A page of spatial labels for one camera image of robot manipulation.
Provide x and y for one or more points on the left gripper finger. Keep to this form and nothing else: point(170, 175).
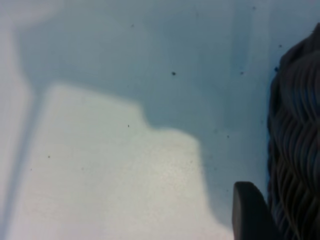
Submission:
point(250, 215)

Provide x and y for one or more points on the dark brown woven basket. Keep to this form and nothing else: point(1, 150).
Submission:
point(297, 125)

